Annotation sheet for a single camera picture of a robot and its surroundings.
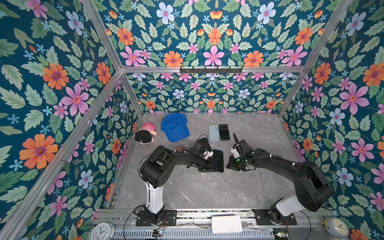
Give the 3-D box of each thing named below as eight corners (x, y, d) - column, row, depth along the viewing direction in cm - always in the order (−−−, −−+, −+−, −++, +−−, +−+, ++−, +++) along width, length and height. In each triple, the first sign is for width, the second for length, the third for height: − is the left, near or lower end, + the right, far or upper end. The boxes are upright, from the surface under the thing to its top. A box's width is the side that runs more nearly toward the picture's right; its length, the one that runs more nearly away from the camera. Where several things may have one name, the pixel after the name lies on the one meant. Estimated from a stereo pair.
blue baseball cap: (158, 141, 106) (157, 138, 102) (164, 116, 122) (163, 112, 119) (188, 141, 105) (188, 138, 102) (190, 116, 122) (190, 112, 118)
